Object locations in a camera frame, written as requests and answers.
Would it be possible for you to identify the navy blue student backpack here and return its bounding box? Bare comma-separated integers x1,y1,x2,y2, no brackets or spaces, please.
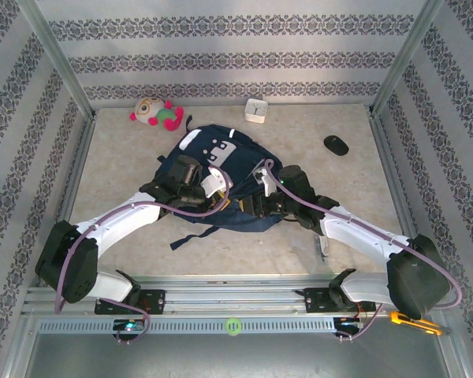
156,114,285,251

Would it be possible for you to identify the black computer mouse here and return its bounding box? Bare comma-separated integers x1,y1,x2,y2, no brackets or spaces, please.
323,135,350,157

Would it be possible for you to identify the pink and white plush doll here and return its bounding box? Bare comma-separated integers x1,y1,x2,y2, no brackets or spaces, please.
128,96,185,132

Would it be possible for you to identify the white square box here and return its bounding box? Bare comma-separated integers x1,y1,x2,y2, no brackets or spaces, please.
243,98,269,124

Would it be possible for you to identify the yellow utility knife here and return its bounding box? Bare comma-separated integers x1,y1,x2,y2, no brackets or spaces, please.
389,310,445,336

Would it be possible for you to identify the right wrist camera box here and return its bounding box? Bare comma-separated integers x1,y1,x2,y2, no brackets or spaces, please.
253,167,279,197

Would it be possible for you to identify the aluminium mounting rail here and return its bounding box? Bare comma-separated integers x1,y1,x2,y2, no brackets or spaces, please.
21,274,451,316

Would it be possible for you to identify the right aluminium side rail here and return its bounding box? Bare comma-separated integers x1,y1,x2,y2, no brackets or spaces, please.
367,109,433,284

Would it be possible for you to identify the aluminium side rail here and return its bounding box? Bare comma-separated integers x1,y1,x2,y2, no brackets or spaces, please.
37,113,98,288
367,109,433,284

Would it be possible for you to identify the left aluminium side rail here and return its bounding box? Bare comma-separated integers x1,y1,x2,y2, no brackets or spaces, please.
37,113,98,288

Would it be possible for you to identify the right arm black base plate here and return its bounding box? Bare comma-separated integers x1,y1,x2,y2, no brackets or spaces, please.
304,287,378,315

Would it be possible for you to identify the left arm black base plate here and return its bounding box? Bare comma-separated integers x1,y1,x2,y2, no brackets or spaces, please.
94,289,166,316

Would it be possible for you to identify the green tape ring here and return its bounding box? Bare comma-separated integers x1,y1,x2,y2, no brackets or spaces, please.
225,317,244,336

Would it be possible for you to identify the slotted grey cable duct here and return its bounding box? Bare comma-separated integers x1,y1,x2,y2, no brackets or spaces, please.
36,317,367,335

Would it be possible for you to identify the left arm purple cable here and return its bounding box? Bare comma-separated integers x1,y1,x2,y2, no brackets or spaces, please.
54,165,233,347

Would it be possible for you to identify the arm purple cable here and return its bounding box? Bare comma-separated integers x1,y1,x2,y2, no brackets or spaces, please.
263,158,464,343
54,165,233,347

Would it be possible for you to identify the right aluminium frame post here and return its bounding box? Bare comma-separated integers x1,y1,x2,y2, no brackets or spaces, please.
369,0,446,115

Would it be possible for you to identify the aluminium frame post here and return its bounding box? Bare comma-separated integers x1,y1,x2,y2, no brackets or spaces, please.
15,0,96,119
369,0,446,115

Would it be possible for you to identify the left aluminium frame post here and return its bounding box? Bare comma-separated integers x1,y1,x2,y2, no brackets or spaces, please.
15,0,96,119

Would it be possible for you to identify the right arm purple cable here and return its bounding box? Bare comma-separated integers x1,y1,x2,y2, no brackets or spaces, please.
263,158,464,343

